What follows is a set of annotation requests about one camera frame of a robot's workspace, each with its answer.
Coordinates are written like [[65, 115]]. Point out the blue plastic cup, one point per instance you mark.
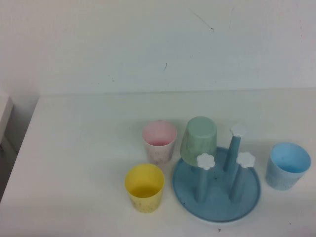
[[281, 177]]

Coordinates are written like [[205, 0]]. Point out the yellow plastic cup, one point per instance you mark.
[[144, 200]]

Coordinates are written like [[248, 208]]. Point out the blue cup stand white caps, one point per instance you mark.
[[217, 200]]

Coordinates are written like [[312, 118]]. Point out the pink plastic cup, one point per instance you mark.
[[158, 153]]

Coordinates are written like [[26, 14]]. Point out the green plastic cup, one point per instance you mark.
[[198, 140]]

